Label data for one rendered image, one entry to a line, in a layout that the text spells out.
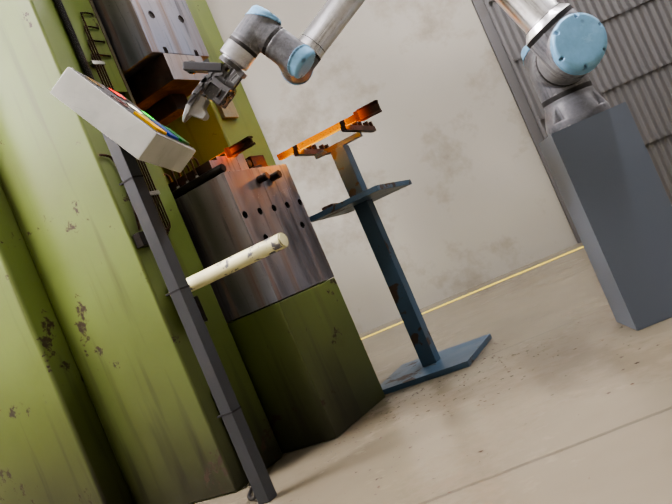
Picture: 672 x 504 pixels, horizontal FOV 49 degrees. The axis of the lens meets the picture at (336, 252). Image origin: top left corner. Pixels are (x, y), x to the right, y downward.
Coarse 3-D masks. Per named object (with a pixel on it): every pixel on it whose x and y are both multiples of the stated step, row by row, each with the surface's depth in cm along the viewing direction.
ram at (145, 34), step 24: (96, 0) 244; (120, 0) 239; (144, 0) 243; (168, 0) 254; (120, 24) 241; (144, 24) 239; (168, 24) 249; (192, 24) 261; (120, 48) 243; (144, 48) 238; (168, 48) 244; (192, 48) 256
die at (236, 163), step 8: (216, 160) 243; (224, 160) 247; (232, 160) 251; (240, 160) 255; (200, 168) 242; (208, 168) 241; (232, 168) 249; (240, 168) 253; (248, 168) 257; (192, 176) 244; (168, 184) 250; (184, 184) 246
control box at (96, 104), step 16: (64, 80) 180; (80, 80) 179; (64, 96) 180; (80, 96) 179; (96, 96) 179; (112, 96) 183; (80, 112) 179; (96, 112) 179; (112, 112) 179; (128, 112) 178; (112, 128) 179; (128, 128) 178; (144, 128) 178; (128, 144) 178; (144, 144) 178; (160, 144) 184; (176, 144) 194; (144, 160) 182; (160, 160) 191; (176, 160) 202
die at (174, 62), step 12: (156, 60) 243; (168, 60) 242; (180, 60) 247; (192, 60) 253; (144, 72) 246; (156, 72) 244; (168, 72) 241; (180, 72) 245; (132, 84) 249; (144, 84) 247; (156, 84) 245; (168, 84) 243; (180, 84) 248; (192, 84) 253; (144, 96) 248; (156, 96) 250; (144, 108) 257
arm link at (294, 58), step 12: (276, 36) 198; (288, 36) 199; (264, 48) 199; (276, 48) 198; (288, 48) 198; (300, 48) 198; (276, 60) 200; (288, 60) 198; (300, 60) 198; (312, 60) 203; (288, 72) 201; (300, 72) 201
